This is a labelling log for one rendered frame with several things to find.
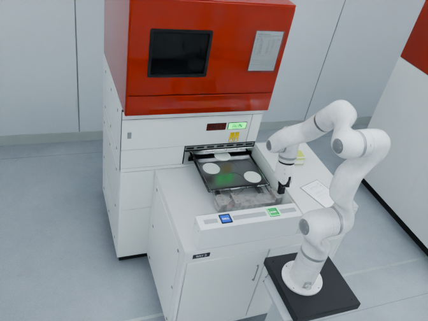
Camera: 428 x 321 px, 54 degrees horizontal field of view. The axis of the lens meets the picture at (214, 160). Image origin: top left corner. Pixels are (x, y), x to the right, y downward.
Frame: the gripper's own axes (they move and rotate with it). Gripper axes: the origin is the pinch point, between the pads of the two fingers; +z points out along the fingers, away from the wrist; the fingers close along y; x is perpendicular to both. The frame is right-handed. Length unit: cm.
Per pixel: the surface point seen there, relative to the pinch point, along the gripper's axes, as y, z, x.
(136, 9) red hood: -39, -74, -63
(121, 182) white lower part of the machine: -64, 24, -65
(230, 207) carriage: -19.6, 19.9, -15.8
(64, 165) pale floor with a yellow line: -191, 74, -92
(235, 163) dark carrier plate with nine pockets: -51, 11, 0
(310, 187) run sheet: -16.5, 11.5, 29.6
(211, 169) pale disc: -48, 12, -17
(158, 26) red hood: -40, -67, -53
